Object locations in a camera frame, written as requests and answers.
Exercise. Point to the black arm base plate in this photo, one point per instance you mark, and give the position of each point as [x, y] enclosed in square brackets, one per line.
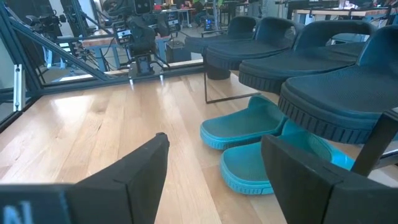
[155, 74]

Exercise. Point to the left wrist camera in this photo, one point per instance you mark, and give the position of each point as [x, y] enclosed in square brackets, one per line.
[143, 6]

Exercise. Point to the teal rubber slide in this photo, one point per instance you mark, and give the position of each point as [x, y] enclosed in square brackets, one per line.
[245, 165]
[242, 124]

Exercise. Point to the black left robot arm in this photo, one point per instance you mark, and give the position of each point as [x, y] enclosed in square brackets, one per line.
[144, 63]

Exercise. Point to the white metal bracket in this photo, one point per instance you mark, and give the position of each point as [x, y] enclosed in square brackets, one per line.
[17, 87]

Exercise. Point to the wooden shelf black metal legs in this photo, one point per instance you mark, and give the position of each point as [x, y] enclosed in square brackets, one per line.
[373, 146]

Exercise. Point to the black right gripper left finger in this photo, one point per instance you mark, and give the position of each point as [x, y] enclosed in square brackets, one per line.
[130, 186]

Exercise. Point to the black rubber slide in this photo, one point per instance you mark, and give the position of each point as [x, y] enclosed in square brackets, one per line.
[295, 67]
[211, 40]
[342, 96]
[242, 51]

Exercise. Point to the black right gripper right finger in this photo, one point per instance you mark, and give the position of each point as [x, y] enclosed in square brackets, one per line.
[311, 193]

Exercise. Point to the distant wooden bench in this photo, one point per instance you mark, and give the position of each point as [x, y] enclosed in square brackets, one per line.
[342, 12]

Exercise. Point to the black table frame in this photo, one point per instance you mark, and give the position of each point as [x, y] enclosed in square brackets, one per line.
[93, 83]

